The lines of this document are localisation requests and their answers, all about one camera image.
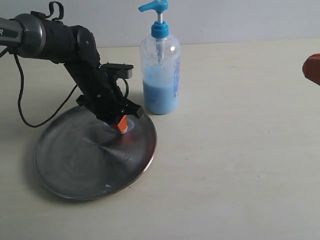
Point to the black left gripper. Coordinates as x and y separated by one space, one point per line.
106 96

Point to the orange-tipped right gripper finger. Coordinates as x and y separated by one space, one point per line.
311 68

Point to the blue soap blob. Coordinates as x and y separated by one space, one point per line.
130 123

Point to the blue pump soap bottle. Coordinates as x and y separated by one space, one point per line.
160 54

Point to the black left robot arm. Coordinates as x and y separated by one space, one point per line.
32 36

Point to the round stainless steel plate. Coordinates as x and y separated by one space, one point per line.
75 158

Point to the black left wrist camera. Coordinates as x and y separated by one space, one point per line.
121 71

